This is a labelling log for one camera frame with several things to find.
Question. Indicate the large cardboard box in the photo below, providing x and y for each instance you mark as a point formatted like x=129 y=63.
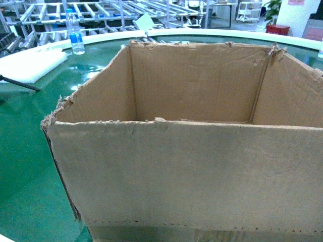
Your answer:
x=179 y=142

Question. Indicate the black rod on conveyor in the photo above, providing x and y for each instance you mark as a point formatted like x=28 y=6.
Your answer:
x=19 y=83

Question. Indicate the white paper sheet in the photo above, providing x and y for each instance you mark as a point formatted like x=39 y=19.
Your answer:
x=144 y=22

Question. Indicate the clear plastic water bottle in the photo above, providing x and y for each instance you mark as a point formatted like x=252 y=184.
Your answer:
x=74 y=33

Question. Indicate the white cart background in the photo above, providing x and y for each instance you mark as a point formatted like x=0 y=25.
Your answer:
x=249 y=11

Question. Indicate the white foam sheet stack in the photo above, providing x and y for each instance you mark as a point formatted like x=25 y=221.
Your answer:
x=30 y=65

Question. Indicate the red plant pot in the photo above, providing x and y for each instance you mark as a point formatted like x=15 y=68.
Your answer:
x=277 y=29

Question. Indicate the green potted plant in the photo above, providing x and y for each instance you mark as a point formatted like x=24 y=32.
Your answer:
x=272 y=11

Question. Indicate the metal roller rack background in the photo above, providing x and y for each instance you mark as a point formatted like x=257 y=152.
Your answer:
x=30 y=24

